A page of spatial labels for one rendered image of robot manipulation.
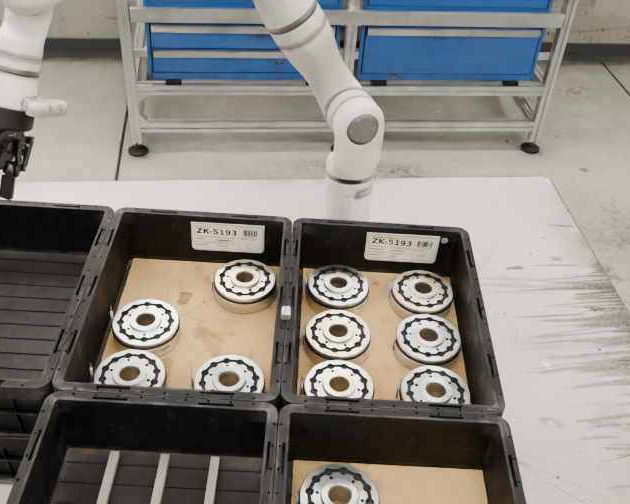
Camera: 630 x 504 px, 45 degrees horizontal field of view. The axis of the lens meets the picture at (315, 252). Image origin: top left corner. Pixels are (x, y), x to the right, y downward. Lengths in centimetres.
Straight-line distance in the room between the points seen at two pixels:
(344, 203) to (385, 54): 167
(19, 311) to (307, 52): 63
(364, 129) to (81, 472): 72
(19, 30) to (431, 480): 87
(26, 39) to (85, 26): 271
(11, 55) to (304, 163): 204
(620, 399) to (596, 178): 201
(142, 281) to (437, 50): 201
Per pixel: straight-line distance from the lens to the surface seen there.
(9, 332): 130
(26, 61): 123
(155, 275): 135
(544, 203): 186
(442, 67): 314
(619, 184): 338
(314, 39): 127
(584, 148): 356
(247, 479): 107
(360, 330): 121
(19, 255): 143
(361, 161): 139
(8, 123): 124
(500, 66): 321
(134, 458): 110
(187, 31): 295
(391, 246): 132
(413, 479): 109
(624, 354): 154
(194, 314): 127
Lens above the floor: 172
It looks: 40 degrees down
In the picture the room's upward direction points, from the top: 4 degrees clockwise
